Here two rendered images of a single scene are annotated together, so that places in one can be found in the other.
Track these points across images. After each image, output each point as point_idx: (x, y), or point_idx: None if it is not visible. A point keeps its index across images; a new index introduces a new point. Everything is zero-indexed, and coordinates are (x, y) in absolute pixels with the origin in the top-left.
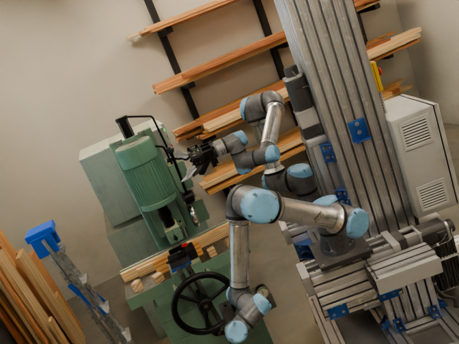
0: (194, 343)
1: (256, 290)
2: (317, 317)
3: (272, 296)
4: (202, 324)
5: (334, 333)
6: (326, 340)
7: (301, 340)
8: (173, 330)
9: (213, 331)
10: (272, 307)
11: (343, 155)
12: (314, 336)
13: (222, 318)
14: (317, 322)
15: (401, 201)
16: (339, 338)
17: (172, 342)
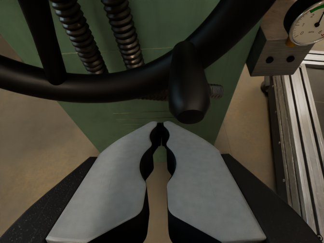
0: (74, 71)
1: (304, 5)
2: (290, 94)
3: (311, 47)
4: (98, 38)
5: (313, 137)
6: (297, 141)
7: (236, 98)
8: (7, 20)
9: (80, 100)
10: (284, 73)
11: None
12: (252, 101)
13: (154, 45)
14: (289, 103)
15: None
16: (320, 150)
17: (15, 50)
